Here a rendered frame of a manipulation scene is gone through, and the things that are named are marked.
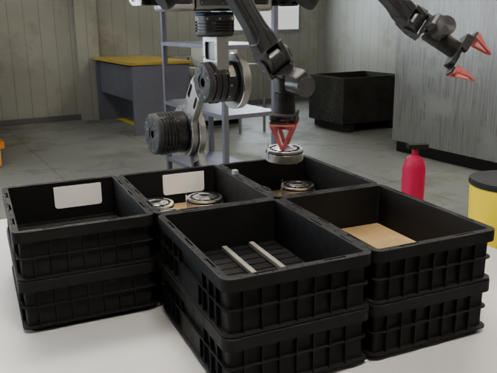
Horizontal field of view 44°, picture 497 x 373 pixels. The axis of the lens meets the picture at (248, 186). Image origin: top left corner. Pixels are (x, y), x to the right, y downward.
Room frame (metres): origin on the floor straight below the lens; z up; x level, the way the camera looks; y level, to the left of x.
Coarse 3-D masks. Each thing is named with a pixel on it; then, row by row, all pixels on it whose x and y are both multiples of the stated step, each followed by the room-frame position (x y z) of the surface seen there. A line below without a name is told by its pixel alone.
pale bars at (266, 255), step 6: (222, 246) 1.32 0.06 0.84; (252, 246) 1.33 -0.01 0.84; (258, 246) 1.32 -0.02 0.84; (228, 252) 1.29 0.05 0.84; (258, 252) 1.30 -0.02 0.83; (264, 252) 1.28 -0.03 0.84; (234, 258) 1.25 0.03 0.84; (240, 258) 1.24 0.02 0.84; (270, 258) 1.24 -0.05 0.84; (240, 264) 1.22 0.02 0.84; (246, 264) 1.21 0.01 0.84; (276, 264) 1.22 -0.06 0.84; (282, 264) 1.21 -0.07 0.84; (246, 270) 1.19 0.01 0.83; (252, 270) 1.18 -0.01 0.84
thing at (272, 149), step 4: (276, 144) 1.69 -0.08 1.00; (292, 144) 1.69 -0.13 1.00; (268, 148) 1.65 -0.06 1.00; (272, 148) 1.65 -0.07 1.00; (296, 148) 1.65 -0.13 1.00; (300, 148) 1.65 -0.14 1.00; (272, 152) 1.62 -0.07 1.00; (276, 152) 1.61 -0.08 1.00; (280, 152) 1.61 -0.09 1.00; (284, 152) 1.61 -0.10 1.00; (288, 152) 1.61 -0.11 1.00; (292, 152) 1.61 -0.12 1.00; (296, 152) 1.61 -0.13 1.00
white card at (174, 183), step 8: (168, 176) 1.70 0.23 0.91; (176, 176) 1.71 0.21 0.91; (184, 176) 1.71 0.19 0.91; (192, 176) 1.73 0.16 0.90; (200, 176) 1.74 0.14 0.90; (168, 184) 1.69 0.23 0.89; (176, 184) 1.70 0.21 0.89; (184, 184) 1.71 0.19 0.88; (192, 184) 1.72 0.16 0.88; (200, 184) 1.73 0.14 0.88; (168, 192) 1.69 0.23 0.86; (176, 192) 1.70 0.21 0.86; (184, 192) 1.71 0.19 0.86
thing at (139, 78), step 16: (96, 64) 8.64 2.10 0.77; (112, 64) 8.13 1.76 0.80; (128, 64) 7.35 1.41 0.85; (144, 64) 7.40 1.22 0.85; (160, 64) 7.53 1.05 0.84; (176, 64) 7.63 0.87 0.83; (112, 80) 8.17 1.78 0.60; (128, 80) 7.62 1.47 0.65; (144, 80) 7.42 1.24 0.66; (160, 80) 7.52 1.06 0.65; (176, 80) 7.62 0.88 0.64; (112, 96) 8.74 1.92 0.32; (128, 96) 7.65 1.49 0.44; (144, 96) 7.41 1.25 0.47; (160, 96) 7.52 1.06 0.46; (176, 96) 7.62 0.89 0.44; (112, 112) 8.73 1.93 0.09; (128, 112) 8.84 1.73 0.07; (144, 112) 7.41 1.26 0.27; (144, 128) 7.40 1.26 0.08
